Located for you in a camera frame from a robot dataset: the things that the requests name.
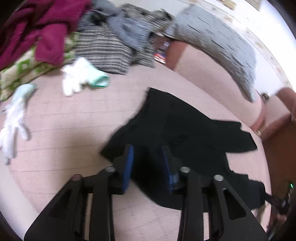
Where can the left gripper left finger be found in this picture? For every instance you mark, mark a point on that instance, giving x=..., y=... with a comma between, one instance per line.
x=123, y=169

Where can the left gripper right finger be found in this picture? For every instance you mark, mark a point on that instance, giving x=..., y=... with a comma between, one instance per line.
x=171, y=167

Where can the black pants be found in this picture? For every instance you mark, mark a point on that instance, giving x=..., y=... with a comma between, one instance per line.
x=199, y=142

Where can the brown pink side cushion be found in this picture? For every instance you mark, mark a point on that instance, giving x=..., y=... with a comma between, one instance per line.
x=278, y=111

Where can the pink bolster cushion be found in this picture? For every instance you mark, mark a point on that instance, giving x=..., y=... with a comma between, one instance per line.
x=203, y=71

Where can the colourful packet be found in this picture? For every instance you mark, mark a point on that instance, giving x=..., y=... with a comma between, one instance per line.
x=161, y=52

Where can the small black gold hair clip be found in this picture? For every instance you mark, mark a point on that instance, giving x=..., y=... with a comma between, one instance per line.
x=265, y=97

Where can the houndstooth checked garment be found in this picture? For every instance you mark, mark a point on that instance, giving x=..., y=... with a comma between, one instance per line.
x=100, y=46

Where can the grey quilted pillow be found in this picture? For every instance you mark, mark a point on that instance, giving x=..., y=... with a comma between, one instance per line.
x=200, y=28

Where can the grey denim garment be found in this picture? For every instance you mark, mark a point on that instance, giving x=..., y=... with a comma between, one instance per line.
x=132, y=32

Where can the green patterned cloth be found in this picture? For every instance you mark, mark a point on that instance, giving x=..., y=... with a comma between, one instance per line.
x=27, y=68

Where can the maroon garment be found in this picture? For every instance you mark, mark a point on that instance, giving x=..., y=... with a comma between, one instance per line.
x=43, y=24

